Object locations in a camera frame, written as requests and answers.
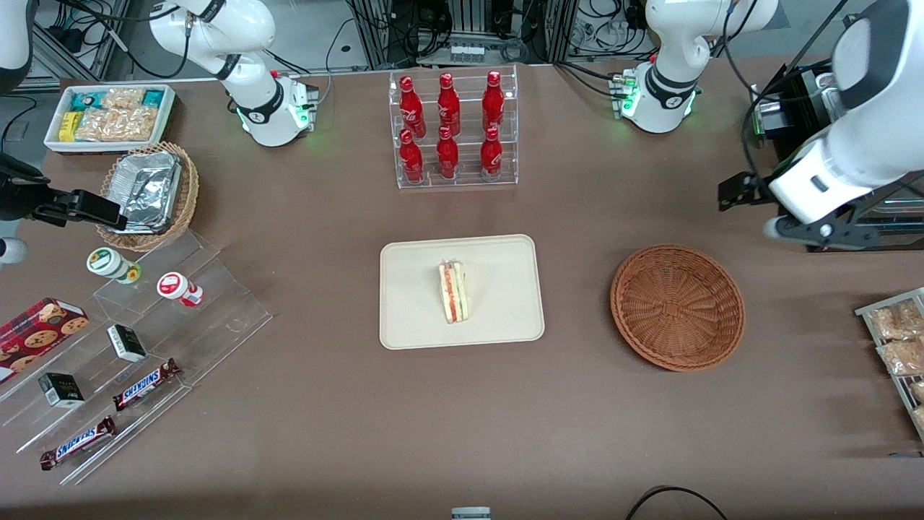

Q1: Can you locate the small bottle with red lid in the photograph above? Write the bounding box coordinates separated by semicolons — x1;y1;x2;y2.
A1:
157;272;205;308

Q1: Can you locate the black floor cable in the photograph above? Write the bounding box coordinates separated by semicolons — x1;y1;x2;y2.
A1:
624;485;730;520

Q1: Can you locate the clear acrylic stepped display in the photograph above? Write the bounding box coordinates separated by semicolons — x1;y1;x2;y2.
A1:
0;229;274;486

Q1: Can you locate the red cola bottle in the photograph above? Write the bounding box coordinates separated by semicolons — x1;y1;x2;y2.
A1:
399;76;427;139
480;126;504;181
436;125;460;180
399;129;425;183
482;70;506;132
437;72;461;137

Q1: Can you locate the Snickers chocolate bar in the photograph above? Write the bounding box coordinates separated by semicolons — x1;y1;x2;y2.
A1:
39;415;117;472
113;358;182;412

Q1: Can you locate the small bottle with green lid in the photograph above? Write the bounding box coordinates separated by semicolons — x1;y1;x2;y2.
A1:
87;247;142;285

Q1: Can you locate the brown round wicker basket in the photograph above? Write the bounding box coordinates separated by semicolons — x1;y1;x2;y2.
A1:
610;244;746;373

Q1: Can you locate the silver metal control box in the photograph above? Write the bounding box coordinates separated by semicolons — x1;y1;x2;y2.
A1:
749;83;789;138

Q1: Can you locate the black glass food warmer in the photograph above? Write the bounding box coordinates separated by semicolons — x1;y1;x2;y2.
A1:
751;64;924;252

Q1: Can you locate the aluminium equipment frame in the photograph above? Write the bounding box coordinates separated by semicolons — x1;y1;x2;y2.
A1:
346;0;580;69

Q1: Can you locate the clear acrylic bottle rack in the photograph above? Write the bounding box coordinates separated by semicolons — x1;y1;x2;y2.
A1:
388;65;519;190

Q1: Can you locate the light tan wicker basket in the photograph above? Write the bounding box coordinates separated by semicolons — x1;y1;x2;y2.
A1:
96;142;200;253

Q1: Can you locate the cream plastic tray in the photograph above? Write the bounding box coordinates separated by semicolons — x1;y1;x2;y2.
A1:
380;234;545;350

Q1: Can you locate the small black carton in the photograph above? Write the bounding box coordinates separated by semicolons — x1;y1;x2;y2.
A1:
106;324;148;363
38;372;86;410

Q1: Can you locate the red tartan cookie box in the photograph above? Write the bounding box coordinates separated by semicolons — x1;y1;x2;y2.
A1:
0;297;90;385

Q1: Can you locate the white plastic snack bin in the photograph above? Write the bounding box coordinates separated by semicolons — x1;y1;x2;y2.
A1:
43;84;177;157

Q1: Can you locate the triangle sandwich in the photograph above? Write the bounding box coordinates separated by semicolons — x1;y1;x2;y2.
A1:
437;261;469;325

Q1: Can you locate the clear bag of puffed snacks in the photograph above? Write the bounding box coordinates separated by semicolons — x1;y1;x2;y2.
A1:
75;107;158;143
101;87;147;111

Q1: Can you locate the aluminium foil tray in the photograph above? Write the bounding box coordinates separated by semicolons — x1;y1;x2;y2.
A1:
107;151;183;234

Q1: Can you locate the white power strip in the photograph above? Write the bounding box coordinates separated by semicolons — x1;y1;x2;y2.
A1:
446;43;489;66

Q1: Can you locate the grey wire rack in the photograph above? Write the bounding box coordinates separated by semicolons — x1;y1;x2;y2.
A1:
855;287;924;443

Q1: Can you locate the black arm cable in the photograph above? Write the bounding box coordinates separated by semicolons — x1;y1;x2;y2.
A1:
742;0;853;186

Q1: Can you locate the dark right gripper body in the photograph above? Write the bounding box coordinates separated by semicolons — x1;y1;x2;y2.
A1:
0;154;53;222

